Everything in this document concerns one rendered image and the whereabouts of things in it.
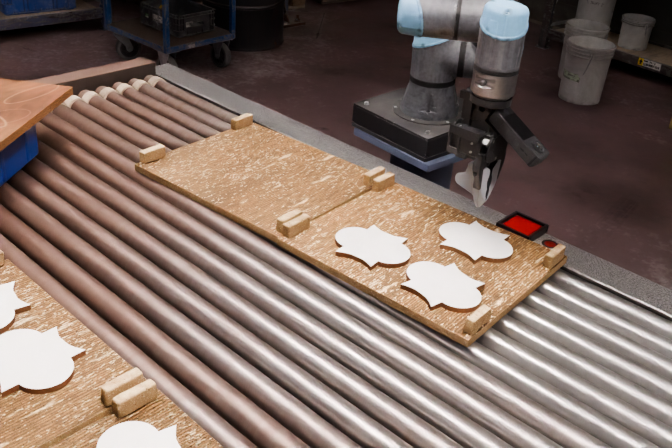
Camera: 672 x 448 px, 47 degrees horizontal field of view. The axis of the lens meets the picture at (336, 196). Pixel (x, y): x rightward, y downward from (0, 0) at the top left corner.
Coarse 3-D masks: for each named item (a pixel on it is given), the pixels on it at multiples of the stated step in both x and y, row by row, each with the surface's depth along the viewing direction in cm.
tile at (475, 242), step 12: (444, 228) 148; (456, 228) 148; (468, 228) 148; (480, 228) 149; (444, 240) 145; (456, 240) 144; (468, 240) 144; (480, 240) 145; (492, 240) 145; (504, 240) 145; (456, 252) 142; (468, 252) 141; (480, 252) 141; (492, 252) 141; (504, 252) 142
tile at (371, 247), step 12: (348, 228) 145; (360, 228) 145; (372, 228) 146; (336, 240) 141; (348, 240) 141; (360, 240) 141; (372, 240) 142; (384, 240) 142; (396, 240) 142; (336, 252) 138; (348, 252) 138; (360, 252) 138; (372, 252) 138; (384, 252) 138; (396, 252) 139; (408, 252) 139; (372, 264) 135; (384, 264) 136; (396, 264) 136
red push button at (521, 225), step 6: (516, 216) 158; (510, 222) 155; (516, 222) 155; (522, 222) 156; (528, 222) 156; (534, 222) 156; (516, 228) 153; (522, 228) 153; (528, 228) 154; (534, 228) 154; (528, 234) 152
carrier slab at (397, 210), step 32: (384, 192) 161; (416, 192) 162; (320, 224) 148; (352, 224) 148; (384, 224) 149; (416, 224) 150; (480, 224) 152; (320, 256) 138; (416, 256) 140; (448, 256) 141; (512, 256) 143; (544, 256) 143; (384, 288) 130; (512, 288) 133; (416, 320) 126; (448, 320) 124
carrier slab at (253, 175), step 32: (256, 128) 185; (160, 160) 166; (192, 160) 167; (224, 160) 169; (256, 160) 170; (288, 160) 171; (320, 160) 172; (192, 192) 155; (224, 192) 156; (256, 192) 157; (288, 192) 158; (320, 192) 159; (352, 192) 160; (256, 224) 146
